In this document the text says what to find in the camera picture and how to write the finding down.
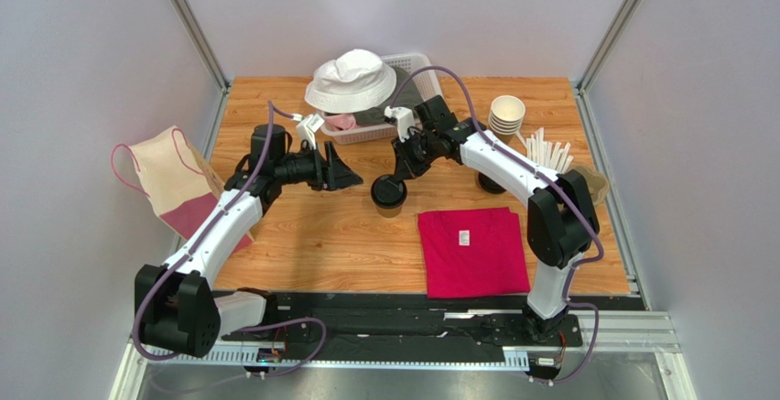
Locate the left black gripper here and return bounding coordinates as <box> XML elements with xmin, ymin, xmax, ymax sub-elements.
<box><xmin>275</xmin><ymin>142</ymin><xmax>363</xmax><ymax>192</ymax></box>

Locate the black coffee cup lid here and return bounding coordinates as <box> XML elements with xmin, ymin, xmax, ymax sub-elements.
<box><xmin>371</xmin><ymin>175</ymin><xmax>407</xmax><ymax>210</ymax></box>

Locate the brown paper coffee cup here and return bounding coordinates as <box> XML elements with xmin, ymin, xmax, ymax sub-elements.
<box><xmin>375</xmin><ymin>204</ymin><xmax>403</xmax><ymax>219</ymax></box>

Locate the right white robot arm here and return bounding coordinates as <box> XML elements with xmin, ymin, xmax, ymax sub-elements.
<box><xmin>371</xmin><ymin>96</ymin><xmax>600</xmax><ymax>338</ymax></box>

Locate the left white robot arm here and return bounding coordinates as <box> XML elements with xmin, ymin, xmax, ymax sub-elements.
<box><xmin>131</xmin><ymin>124</ymin><xmax>363</xmax><ymax>360</ymax></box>

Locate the pink cloth in basket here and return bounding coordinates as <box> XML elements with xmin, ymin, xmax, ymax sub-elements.
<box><xmin>324</xmin><ymin>114</ymin><xmax>357</xmax><ymax>131</ymax></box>

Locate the olive green folded garment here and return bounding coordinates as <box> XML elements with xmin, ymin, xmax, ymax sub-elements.
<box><xmin>353</xmin><ymin>66</ymin><xmax>424</xmax><ymax>126</ymax></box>

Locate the stack of black lids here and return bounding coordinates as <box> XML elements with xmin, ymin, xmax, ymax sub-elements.
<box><xmin>477</xmin><ymin>173</ymin><xmax>506</xmax><ymax>194</ymax></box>

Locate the white plastic basket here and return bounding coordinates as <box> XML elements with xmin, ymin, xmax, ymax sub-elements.
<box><xmin>306</xmin><ymin>52</ymin><xmax>447</xmax><ymax>146</ymax></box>

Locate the white bucket hat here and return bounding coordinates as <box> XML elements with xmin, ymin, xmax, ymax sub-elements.
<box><xmin>304</xmin><ymin>49</ymin><xmax>397</xmax><ymax>114</ymax></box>

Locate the folded red t-shirt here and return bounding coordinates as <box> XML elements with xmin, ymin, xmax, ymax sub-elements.
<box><xmin>417</xmin><ymin>208</ymin><xmax>531</xmax><ymax>299</ymax></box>

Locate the stack of paper cups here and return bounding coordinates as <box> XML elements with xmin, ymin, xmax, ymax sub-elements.
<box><xmin>488</xmin><ymin>95</ymin><xmax>526</xmax><ymax>144</ymax></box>

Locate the bundle of white straws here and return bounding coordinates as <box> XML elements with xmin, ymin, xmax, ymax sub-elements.
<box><xmin>515</xmin><ymin>127</ymin><xmax>574</xmax><ymax>172</ymax></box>

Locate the pink and cream paper bag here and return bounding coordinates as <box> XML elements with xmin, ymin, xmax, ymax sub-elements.
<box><xmin>112</xmin><ymin>126</ymin><xmax>224</xmax><ymax>240</ymax></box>

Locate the cardboard cup carrier tray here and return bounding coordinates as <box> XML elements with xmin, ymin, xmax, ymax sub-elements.
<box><xmin>571</xmin><ymin>164</ymin><xmax>611</xmax><ymax>206</ymax></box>

